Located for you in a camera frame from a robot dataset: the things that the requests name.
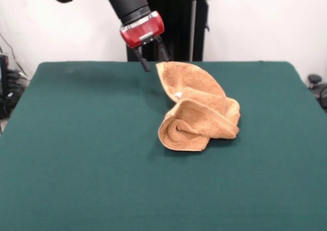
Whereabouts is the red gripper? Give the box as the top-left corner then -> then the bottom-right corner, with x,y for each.
120,13 -> 170,73

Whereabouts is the tan terry cloth towel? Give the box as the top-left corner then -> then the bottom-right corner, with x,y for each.
155,61 -> 241,152

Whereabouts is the dark green table cloth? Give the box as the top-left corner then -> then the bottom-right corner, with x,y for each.
0,60 -> 327,231

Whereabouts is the black electronics box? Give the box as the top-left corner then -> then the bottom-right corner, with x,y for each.
0,53 -> 11,119

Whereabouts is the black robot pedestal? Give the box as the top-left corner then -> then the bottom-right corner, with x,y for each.
126,0 -> 221,62

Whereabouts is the black cable pile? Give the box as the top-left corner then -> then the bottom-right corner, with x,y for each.
5,70 -> 30,106

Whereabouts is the thin grey wall cable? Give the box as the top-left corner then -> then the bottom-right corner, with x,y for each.
0,33 -> 29,78

